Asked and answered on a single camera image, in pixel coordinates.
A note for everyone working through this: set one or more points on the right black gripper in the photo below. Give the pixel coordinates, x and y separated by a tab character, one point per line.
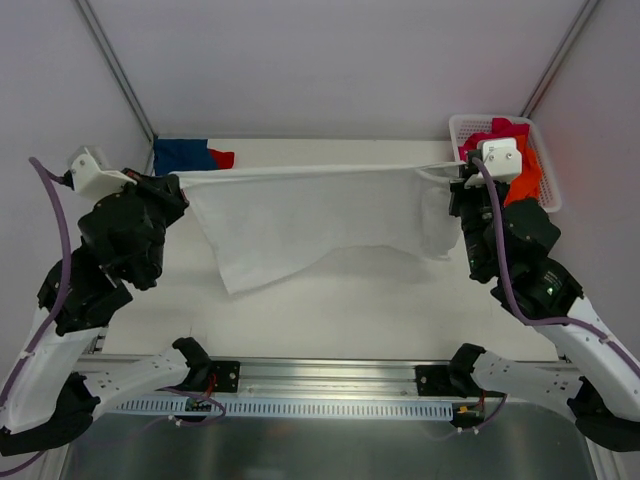
463	186

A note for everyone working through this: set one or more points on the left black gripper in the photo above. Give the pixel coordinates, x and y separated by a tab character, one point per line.
163	185

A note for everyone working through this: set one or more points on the white t shirt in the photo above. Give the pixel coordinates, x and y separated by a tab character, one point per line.
266	224

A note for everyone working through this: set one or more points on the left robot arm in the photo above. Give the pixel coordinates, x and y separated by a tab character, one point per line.
45	403

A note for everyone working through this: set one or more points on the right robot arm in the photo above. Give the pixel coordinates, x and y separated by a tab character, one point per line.
510	244

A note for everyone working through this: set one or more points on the orange t shirt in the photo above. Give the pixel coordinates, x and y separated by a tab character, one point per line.
527	184

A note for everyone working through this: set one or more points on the white plastic basket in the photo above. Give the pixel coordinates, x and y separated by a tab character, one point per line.
461	126

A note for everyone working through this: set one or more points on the pink t shirt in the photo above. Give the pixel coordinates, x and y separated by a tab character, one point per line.
500	128

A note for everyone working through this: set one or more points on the folded blue t shirt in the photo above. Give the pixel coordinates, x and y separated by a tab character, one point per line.
180	155

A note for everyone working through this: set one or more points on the folded red t shirt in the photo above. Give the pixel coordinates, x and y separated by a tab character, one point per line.
223	160

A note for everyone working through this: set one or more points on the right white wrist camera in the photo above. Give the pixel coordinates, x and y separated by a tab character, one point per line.
501	158

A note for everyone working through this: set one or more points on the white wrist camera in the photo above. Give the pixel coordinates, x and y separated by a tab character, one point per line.
92	176
501	158

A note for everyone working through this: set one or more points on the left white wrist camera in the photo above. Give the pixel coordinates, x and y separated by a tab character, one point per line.
92	176

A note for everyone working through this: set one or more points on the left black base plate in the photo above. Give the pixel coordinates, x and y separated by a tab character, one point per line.
217	376

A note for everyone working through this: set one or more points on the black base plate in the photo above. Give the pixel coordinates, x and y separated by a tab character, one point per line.
448	380
217	376

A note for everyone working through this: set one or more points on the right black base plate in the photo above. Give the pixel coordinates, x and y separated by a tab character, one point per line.
448	380

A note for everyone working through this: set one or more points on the white slotted cable duct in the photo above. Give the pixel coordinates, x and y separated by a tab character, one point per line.
292	408

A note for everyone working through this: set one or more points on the right aluminium frame post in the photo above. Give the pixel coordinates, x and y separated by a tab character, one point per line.
560	56

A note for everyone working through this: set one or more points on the aluminium frame post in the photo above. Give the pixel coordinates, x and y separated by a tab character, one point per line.
97	32
560	56

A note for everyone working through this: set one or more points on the aluminium mounting rail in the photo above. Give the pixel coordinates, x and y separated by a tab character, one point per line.
327	379

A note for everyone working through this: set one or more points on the left aluminium frame post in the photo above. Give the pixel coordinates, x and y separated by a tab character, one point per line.
97	32

